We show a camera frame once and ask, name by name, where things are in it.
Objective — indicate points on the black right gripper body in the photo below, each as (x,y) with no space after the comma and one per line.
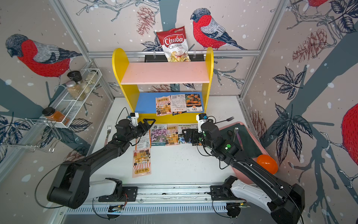
(201,140)

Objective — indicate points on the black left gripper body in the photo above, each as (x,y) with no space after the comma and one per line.
(139,130)

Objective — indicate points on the orange flower seed bag top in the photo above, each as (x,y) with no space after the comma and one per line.
(196,141)

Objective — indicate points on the blue flower seed bag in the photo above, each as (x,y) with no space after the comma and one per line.
(181,136)

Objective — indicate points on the orange white seed bag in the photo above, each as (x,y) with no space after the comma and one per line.
(144,142)

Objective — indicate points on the market stall seed bag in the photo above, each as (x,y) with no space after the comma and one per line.
(172,135)

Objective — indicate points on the purple flower seed bag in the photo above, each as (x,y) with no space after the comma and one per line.
(159,135)

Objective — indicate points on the hidden orange flower seed bag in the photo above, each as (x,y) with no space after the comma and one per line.
(178,113)

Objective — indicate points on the white text seed bag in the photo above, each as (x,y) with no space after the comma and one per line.
(178,103)

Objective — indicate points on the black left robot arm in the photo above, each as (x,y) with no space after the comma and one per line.
(71,185)

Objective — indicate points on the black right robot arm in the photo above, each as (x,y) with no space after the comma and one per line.
(284,202)

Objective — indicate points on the orange flower seed bag lower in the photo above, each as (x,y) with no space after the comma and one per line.
(193,103)

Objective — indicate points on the yellow two-tier shelf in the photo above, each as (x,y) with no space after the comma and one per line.
(130,75)

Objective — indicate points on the red Chuba chips bag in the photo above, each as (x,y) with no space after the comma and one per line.
(174,44)

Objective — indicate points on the black spoon on cloth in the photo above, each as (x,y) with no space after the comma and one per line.
(231,134)

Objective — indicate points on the black plastic fork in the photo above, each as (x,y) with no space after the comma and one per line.
(226,120)

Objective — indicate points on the pink tray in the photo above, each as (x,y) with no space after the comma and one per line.
(251,131)

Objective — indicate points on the clear spice jar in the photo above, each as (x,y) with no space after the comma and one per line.
(92,77)

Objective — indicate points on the silver lid spice jar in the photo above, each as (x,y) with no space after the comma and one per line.
(75,90)

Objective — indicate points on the black lid spice jar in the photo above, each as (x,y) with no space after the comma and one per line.
(77,77)

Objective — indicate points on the orange sauce jar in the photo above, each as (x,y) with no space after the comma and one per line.
(54,115)

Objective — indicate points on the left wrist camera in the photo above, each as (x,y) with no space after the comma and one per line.
(134,117)

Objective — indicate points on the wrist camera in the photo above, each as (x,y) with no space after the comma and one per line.
(201,119)
(134,117)

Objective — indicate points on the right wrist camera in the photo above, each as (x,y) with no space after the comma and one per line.
(201,119)

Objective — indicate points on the silver fork pink handle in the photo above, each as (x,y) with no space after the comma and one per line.
(109,130)

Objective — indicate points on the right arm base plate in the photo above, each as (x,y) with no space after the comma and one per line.
(222,193)

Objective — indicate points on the black wall bracket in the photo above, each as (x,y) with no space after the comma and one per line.
(162,58)

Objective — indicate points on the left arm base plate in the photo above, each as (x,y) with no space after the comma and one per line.
(128,194)

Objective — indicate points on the white wire spice rack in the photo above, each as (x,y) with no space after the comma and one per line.
(69,106)

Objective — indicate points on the chrome wire hook rack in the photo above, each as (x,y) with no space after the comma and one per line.
(30,134)

